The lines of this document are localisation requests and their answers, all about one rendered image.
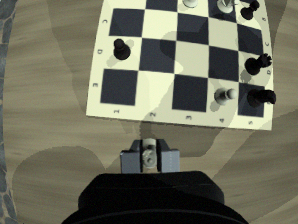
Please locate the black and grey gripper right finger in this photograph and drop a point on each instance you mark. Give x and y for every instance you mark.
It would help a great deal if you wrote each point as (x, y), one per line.
(168, 160)

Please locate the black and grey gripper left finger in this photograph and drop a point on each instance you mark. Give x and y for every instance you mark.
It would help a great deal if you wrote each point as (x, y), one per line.
(131, 161)

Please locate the white pawn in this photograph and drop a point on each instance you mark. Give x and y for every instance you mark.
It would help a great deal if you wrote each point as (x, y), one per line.
(190, 3)
(223, 95)

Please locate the cream and dark grey chessboard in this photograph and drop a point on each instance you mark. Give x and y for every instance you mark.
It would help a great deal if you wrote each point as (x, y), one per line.
(179, 57)

